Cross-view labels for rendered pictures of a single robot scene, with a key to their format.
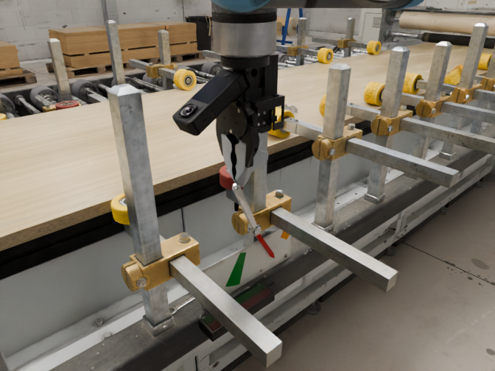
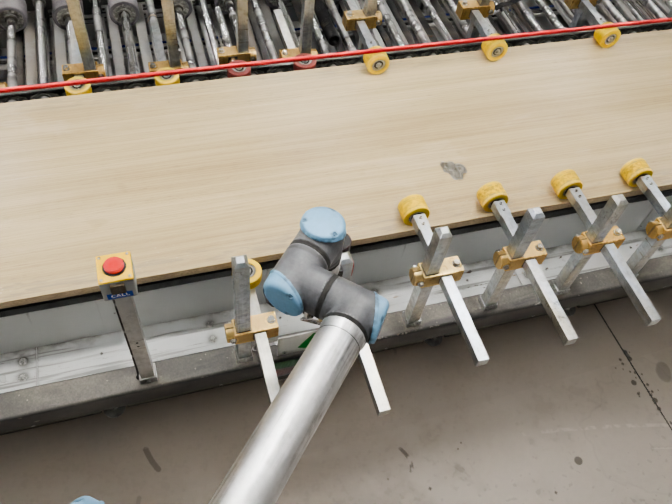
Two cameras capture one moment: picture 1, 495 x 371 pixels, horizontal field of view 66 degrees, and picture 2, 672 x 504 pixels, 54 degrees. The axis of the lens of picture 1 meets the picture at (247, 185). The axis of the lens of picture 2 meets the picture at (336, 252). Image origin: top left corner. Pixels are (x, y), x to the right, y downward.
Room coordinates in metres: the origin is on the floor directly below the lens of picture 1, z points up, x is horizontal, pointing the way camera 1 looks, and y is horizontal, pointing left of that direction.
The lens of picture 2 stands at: (-0.18, -0.26, 2.38)
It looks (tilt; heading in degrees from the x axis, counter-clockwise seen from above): 54 degrees down; 17
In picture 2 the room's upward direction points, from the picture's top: 9 degrees clockwise
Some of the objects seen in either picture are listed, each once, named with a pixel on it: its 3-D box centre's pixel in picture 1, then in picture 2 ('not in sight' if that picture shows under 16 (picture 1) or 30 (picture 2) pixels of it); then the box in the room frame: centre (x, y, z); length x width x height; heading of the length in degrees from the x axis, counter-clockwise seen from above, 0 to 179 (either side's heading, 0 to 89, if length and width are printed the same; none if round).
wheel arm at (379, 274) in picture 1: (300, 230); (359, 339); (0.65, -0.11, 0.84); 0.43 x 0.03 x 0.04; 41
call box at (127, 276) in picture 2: not in sight; (117, 277); (0.36, 0.37, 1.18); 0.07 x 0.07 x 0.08; 41
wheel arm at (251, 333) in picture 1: (187, 274); (262, 347); (0.52, 0.11, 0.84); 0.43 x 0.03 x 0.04; 41
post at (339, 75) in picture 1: (329, 163); (424, 283); (0.86, -0.20, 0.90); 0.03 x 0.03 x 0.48; 41
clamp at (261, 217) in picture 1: (261, 213); not in sight; (0.71, -0.03, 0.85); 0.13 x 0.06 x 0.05; 131
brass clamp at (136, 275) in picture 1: (161, 262); (251, 328); (0.55, 0.16, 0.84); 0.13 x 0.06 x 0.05; 131
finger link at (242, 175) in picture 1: (253, 161); not in sight; (0.57, -0.01, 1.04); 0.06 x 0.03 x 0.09; 131
